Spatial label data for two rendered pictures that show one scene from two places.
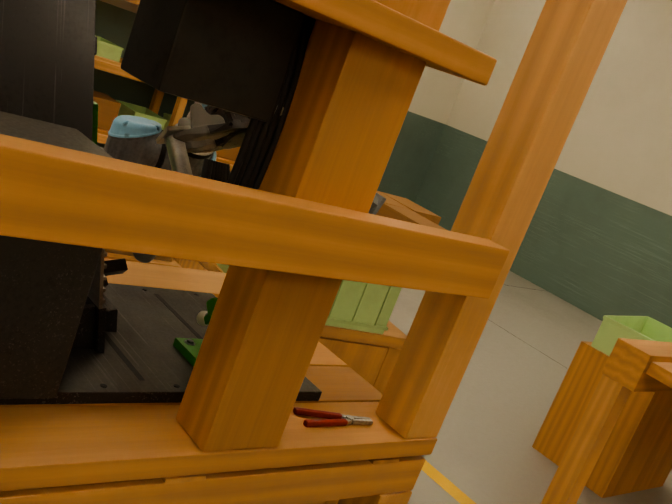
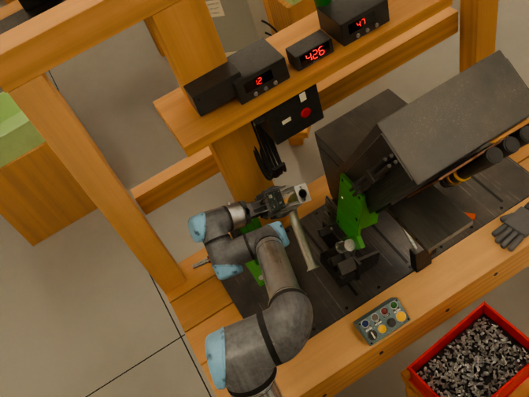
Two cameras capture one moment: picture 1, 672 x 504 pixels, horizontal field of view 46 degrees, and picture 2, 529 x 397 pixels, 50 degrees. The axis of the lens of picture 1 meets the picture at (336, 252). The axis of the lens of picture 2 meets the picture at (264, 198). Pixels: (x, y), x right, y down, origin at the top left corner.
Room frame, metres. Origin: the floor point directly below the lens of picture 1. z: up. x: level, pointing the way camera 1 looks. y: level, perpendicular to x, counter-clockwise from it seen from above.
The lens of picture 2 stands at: (2.24, 0.80, 2.55)
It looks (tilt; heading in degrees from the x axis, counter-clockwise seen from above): 49 degrees down; 212
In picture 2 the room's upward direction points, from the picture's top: 22 degrees counter-clockwise
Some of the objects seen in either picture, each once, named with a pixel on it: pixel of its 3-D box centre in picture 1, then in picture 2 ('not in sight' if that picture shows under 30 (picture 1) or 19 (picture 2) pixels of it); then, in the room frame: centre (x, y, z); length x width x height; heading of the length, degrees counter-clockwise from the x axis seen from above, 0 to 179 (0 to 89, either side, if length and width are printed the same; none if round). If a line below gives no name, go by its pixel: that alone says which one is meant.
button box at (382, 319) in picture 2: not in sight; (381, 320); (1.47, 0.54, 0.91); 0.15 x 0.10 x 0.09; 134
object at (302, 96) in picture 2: (212, 41); (286, 104); (1.05, 0.25, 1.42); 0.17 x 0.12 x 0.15; 134
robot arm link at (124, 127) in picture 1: (134, 143); not in sight; (1.94, 0.57, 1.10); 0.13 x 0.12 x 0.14; 122
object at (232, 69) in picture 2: not in sight; (215, 88); (1.17, 0.11, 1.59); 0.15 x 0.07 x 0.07; 134
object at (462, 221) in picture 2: not in sight; (408, 197); (1.14, 0.60, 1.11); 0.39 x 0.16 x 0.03; 44
